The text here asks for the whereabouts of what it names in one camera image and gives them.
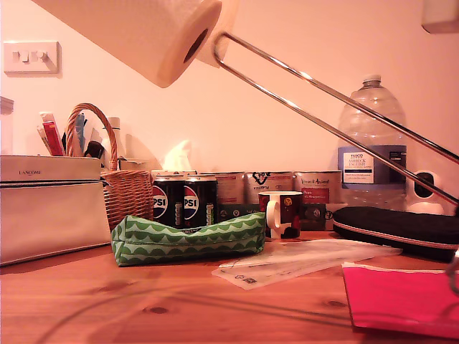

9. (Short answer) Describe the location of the metallic paper towel stand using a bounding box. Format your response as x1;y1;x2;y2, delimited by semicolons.
35;31;459;344

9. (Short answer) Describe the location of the white paper towel roll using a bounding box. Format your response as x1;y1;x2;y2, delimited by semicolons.
30;0;241;89

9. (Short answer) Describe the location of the silver tin with black logo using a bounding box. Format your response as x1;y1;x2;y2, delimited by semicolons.
245;171;294;206

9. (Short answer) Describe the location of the dark green cardboard tray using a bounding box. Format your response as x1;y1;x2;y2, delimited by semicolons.
217;202;349;231

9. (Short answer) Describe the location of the white and dark red mug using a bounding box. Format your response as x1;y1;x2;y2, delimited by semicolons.
257;191;304;240

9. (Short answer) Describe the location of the green patterned fabric pouch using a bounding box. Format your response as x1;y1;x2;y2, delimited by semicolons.
110;211;267;268

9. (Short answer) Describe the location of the small white cardboard box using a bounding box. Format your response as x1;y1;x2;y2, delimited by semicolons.
118;157;151;172

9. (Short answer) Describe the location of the clear plastic zip bag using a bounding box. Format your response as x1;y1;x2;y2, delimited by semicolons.
211;239;404;291

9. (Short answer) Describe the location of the large clear water bottle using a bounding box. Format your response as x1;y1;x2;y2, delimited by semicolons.
336;74;409;212

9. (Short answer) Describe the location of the blue packet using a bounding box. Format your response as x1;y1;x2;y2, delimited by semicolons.
73;113;87;157

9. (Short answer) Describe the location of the black zip case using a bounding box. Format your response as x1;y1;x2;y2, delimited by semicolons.
332;206;459;264

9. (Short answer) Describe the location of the red packet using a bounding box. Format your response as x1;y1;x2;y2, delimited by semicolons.
42;120;67;157

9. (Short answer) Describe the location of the white Lancome bag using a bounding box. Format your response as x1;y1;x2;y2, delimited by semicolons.
0;154;112;267

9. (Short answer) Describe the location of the wicker basket with handle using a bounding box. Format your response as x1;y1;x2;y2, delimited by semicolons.
65;102;154;232

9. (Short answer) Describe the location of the small white round camera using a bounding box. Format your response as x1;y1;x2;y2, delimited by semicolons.
406;170;445;216

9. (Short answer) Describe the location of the white wall light switch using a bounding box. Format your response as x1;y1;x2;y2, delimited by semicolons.
3;40;62;78

